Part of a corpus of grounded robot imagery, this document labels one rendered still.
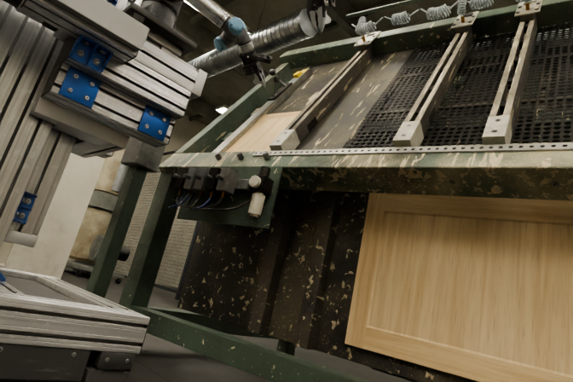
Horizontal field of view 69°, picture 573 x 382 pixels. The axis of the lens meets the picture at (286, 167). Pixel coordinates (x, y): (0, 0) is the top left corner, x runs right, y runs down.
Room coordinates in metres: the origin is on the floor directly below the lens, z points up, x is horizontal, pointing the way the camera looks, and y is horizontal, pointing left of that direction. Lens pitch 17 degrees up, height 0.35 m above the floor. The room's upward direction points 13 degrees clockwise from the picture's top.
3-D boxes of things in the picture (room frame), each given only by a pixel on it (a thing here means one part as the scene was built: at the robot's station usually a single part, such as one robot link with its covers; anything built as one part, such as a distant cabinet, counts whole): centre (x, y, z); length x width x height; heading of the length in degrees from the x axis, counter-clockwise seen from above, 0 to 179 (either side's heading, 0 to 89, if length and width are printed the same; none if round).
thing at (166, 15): (1.17, 0.52, 1.09); 0.15 x 0.15 x 0.10
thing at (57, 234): (5.05, 2.62, 1.03); 0.60 x 0.58 x 2.05; 42
